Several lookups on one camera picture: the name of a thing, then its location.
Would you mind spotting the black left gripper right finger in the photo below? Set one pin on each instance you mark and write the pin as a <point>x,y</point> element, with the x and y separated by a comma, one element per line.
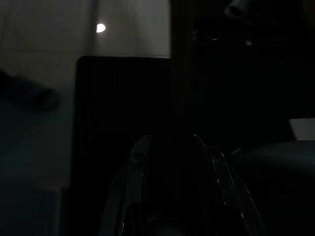
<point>222,177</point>

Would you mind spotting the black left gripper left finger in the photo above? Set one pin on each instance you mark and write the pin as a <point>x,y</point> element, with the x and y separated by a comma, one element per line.
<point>136,172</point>

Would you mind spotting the black flat panel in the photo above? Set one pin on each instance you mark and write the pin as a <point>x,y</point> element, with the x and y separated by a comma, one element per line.
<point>118,103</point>

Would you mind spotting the dark wooden post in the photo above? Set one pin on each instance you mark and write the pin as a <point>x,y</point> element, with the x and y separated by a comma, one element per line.
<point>181,73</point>

